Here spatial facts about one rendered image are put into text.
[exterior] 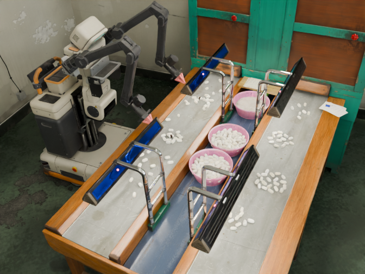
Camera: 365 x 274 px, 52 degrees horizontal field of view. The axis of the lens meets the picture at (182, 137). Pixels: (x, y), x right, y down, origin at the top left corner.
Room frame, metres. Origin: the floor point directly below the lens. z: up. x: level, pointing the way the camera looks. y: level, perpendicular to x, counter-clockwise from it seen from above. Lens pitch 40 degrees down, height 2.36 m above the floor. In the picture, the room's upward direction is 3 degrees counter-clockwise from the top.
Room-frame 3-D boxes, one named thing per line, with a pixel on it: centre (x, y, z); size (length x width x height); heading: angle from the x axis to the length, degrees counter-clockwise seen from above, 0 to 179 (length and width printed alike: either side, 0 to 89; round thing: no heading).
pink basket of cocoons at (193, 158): (1.63, -0.16, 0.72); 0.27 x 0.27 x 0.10
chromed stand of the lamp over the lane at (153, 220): (1.36, 0.22, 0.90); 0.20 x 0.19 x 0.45; 150
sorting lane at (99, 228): (1.90, 0.08, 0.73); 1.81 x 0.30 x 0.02; 150
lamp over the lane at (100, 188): (1.41, 0.29, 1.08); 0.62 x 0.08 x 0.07; 150
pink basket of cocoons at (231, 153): (1.88, -0.30, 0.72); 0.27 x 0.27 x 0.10
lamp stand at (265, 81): (2.01, -0.61, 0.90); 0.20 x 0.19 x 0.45; 150
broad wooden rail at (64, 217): (2.01, 0.26, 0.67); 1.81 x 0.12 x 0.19; 150
